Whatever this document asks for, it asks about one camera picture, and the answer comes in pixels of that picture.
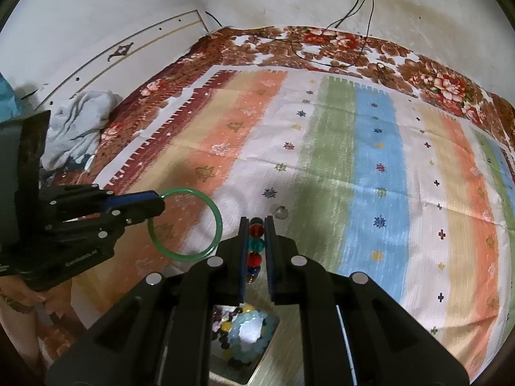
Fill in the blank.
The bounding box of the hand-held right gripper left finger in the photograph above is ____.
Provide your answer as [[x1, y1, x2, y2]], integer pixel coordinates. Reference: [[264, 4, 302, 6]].
[[46, 217, 251, 386]]

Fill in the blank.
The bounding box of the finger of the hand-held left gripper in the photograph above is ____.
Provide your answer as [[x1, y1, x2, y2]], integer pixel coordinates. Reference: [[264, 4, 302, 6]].
[[47, 198, 166, 243], [40, 184, 162, 211]]

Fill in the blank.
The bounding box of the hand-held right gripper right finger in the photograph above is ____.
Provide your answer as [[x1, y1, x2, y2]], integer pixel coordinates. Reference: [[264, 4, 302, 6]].
[[265, 216, 472, 386]]

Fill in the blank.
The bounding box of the multicolour glass bead bracelet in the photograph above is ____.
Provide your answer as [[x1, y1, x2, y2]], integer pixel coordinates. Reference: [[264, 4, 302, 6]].
[[244, 216, 266, 284]]

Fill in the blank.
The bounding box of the green jade bangle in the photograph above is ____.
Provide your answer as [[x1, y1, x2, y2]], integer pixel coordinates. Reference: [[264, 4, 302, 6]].
[[147, 187, 223, 261]]

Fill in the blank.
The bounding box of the yellow and dark bead bracelet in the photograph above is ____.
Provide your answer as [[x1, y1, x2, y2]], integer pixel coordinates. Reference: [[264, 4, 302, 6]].
[[216, 307, 255, 359]]

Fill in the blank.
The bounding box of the light blue bead bracelet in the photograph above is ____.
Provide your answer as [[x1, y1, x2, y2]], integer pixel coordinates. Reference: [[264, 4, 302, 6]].
[[230, 309, 279, 366]]

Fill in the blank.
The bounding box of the silver metal tin box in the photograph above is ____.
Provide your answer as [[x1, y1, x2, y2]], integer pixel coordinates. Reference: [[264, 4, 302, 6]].
[[208, 301, 281, 385]]

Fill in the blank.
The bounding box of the person's left forearm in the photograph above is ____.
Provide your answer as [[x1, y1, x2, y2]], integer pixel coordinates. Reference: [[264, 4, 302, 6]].
[[0, 275, 75, 372]]

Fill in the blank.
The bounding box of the grey crumpled cloth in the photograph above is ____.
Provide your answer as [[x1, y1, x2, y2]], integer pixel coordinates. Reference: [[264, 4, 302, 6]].
[[40, 90, 124, 172]]

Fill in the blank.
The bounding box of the teal cloth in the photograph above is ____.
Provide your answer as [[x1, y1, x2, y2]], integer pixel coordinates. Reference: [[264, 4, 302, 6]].
[[0, 71, 17, 110]]

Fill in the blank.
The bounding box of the striped colourful blanket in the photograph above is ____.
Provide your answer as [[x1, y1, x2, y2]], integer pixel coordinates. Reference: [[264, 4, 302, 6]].
[[72, 68, 515, 386]]

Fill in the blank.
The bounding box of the white headboard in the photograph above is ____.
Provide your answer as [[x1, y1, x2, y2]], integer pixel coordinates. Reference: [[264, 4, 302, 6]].
[[24, 8, 211, 110]]

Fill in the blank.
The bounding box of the brown floral bedsheet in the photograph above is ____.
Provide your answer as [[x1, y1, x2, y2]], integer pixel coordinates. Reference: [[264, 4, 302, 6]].
[[38, 25, 515, 194]]

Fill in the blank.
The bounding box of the black cable by headboard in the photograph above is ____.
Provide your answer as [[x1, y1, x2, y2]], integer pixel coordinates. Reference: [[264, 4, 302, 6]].
[[204, 10, 224, 31]]

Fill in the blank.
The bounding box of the black charging cable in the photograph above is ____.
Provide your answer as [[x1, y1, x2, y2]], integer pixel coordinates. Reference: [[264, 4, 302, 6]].
[[290, 0, 399, 89], [263, 0, 365, 45]]

